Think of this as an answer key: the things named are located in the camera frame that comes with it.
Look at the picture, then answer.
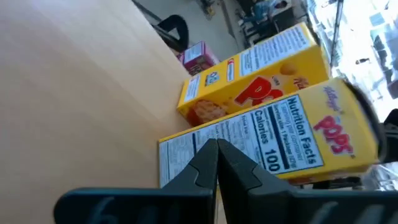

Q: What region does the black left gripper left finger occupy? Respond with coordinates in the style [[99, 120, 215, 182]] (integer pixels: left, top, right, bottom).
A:
[[53, 138, 219, 224]]

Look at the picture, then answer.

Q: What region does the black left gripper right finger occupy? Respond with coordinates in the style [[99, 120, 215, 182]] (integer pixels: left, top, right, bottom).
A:
[[216, 138, 398, 224]]

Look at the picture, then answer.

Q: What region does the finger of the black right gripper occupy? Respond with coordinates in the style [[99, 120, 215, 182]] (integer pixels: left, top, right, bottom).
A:
[[345, 79, 388, 164]]

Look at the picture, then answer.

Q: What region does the yellow pops cereal box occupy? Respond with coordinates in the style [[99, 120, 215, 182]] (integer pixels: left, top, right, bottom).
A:
[[157, 77, 382, 189], [176, 22, 331, 128]]

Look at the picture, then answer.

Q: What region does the magenta raisin bran cereal box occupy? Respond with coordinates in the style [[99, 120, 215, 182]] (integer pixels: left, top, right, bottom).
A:
[[176, 40, 221, 77]]

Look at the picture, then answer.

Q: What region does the person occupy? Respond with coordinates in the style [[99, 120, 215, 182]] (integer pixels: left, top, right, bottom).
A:
[[248, 0, 292, 19]]

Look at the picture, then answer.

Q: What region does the wooden shelf with black frame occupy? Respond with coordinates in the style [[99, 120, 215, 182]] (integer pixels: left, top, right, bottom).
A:
[[0, 0, 195, 224]]

